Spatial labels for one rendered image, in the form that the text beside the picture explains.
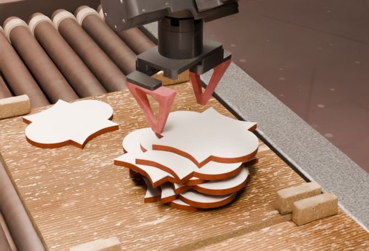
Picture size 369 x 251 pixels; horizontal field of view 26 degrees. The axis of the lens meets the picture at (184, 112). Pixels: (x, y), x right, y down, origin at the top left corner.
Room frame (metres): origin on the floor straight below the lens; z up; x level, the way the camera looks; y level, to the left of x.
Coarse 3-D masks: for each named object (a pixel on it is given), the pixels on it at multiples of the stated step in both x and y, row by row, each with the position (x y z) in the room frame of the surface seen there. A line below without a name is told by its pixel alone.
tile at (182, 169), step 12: (144, 132) 0.92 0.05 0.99; (144, 144) 0.89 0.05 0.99; (144, 156) 0.86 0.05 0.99; (156, 156) 0.86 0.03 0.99; (168, 156) 0.86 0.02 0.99; (180, 156) 0.86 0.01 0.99; (168, 168) 0.83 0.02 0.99; (180, 168) 0.83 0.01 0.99; (192, 168) 0.83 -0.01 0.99; (204, 168) 0.83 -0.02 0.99; (216, 168) 0.83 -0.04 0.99; (228, 168) 0.83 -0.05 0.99; (240, 168) 0.84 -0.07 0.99; (180, 180) 0.81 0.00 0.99
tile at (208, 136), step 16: (176, 112) 0.96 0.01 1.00; (192, 112) 0.96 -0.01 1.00; (208, 112) 0.96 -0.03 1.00; (176, 128) 0.91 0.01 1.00; (192, 128) 0.91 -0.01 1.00; (208, 128) 0.91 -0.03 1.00; (224, 128) 0.91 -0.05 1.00; (240, 128) 0.91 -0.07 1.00; (160, 144) 0.87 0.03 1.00; (176, 144) 0.87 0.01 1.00; (192, 144) 0.87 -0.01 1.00; (208, 144) 0.87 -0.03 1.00; (224, 144) 0.87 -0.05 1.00; (240, 144) 0.87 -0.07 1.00; (256, 144) 0.87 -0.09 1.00; (192, 160) 0.84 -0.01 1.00; (208, 160) 0.84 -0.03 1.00; (224, 160) 0.84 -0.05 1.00; (240, 160) 0.84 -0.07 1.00
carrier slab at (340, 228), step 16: (288, 224) 0.79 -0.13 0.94; (304, 224) 0.79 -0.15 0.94; (320, 224) 0.79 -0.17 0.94; (336, 224) 0.79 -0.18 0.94; (352, 224) 0.79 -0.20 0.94; (240, 240) 0.76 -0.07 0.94; (256, 240) 0.76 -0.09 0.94; (272, 240) 0.76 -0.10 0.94; (288, 240) 0.76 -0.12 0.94; (304, 240) 0.76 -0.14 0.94; (320, 240) 0.76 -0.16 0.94; (336, 240) 0.76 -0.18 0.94; (352, 240) 0.76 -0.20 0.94; (368, 240) 0.76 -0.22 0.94
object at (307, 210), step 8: (328, 192) 0.82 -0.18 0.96; (304, 200) 0.80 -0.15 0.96; (312, 200) 0.80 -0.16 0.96; (320, 200) 0.80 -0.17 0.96; (328, 200) 0.81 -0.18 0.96; (336, 200) 0.81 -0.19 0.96; (296, 208) 0.79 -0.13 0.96; (304, 208) 0.79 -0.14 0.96; (312, 208) 0.80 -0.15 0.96; (320, 208) 0.80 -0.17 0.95; (328, 208) 0.81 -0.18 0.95; (336, 208) 0.81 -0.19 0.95; (296, 216) 0.79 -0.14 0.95; (304, 216) 0.79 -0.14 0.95; (312, 216) 0.80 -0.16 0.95; (320, 216) 0.80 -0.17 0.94
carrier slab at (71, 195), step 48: (96, 96) 1.14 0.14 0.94; (192, 96) 1.14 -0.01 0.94; (0, 144) 0.98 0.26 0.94; (96, 144) 0.98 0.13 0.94; (48, 192) 0.86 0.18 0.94; (96, 192) 0.86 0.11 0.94; (144, 192) 0.86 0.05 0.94; (240, 192) 0.86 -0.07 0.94; (48, 240) 0.76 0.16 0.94; (144, 240) 0.76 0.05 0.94; (192, 240) 0.76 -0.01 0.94
